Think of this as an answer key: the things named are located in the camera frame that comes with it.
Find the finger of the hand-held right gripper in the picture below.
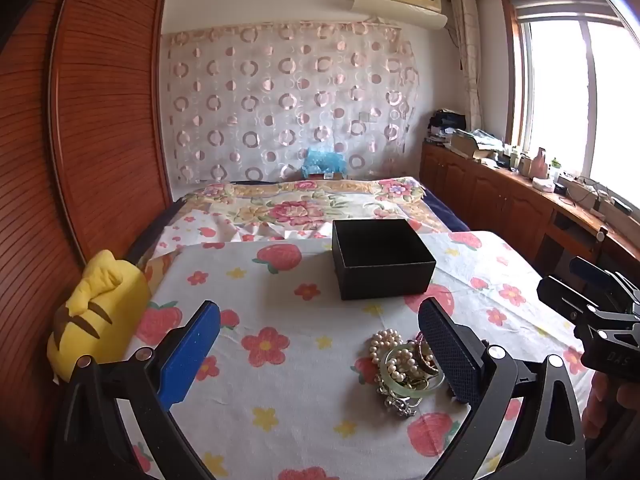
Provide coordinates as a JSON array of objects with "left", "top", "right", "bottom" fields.
[
  {"left": 537, "top": 274, "right": 608, "bottom": 328},
  {"left": 569, "top": 256, "right": 623, "bottom": 293}
]

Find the wooden side cabinet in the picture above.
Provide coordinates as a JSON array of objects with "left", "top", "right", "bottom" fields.
[{"left": 419, "top": 141, "right": 640, "bottom": 281}]

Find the strawberry print bed sheet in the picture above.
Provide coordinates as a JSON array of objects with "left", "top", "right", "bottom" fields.
[{"left": 117, "top": 230, "right": 596, "bottom": 480}]

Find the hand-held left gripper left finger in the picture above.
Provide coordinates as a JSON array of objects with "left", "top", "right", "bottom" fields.
[{"left": 52, "top": 300, "right": 222, "bottom": 480}]

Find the white power strip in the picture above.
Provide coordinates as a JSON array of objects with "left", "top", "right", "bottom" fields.
[{"left": 557, "top": 175, "right": 632, "bottom": 212}]

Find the green jade bangle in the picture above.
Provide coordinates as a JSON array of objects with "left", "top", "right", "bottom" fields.
[{"left": 378, "top": 342, "right": 445, "bottom": 395}]

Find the wooden-framed window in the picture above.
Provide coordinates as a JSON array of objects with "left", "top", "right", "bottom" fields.
[{"left": 500, "top": 0, "right": 640, "bottom": 201}]

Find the person's right hand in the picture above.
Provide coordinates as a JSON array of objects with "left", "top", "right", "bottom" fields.
[{"left": 581, "top": 382, "right": 610, "bottom": 442}]

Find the patterned window drape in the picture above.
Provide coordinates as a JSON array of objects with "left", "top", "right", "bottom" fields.
[{"left": 449, "top": 0, "right": 483, "bottom": 136}]

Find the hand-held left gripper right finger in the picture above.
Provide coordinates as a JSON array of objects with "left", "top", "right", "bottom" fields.
[{"left": 418, "top": 298, "right": 587, "bottom": 480}]

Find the black cardboard box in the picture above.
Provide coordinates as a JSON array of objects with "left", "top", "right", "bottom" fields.
[{"left": 331, "top": 218, "right": 437, "bottom": 301}]

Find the pile of dark clothes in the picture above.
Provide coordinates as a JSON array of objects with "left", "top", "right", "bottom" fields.
[{"left": 428, "top": 109, "right": 467, "bottom": 133}]

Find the floral blanket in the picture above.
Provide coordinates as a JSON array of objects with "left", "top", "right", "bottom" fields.
[{"left": 150, "top": 176, "right": 453, "bottom": 261}]

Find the brown bead bracelet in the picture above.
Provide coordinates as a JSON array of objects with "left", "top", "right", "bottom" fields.
[{"left": 407, "top": 332, "right": 442, "bottom": 376}]

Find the dark blue mattress cover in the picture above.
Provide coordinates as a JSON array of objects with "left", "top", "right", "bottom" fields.
[{"left": 422, "top": 194, "right": 471, "bottom": 234}]

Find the pearl necklace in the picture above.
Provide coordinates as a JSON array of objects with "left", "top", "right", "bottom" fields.
[{"left": 369, "top": 329, "right": 432, "bottom": 397}]

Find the blue plastic bag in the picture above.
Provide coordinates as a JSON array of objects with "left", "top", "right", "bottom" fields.
[{"left": 303, "top": 148, "right": 348, "bottom": 177}]

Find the silver hairpin with green stones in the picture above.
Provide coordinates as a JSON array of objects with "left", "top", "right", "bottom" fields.
[{"left": 382, "top": 389, "right": 422, "bottom": 418}]

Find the wall air conditioner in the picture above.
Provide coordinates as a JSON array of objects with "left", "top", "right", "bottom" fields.
[{"left": 353, "top": 0, "right": 449, "bottom": 28}]

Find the circle-patterned sheer curtain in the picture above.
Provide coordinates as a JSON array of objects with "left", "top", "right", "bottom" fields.
[{"left": 161, "top": 19, "right": 420, "bottom": 186}]

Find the yellow plush toy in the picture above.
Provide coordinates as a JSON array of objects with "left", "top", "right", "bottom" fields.
[{"left": 46, "top": 249, "right": 152, "bottom": 386}]

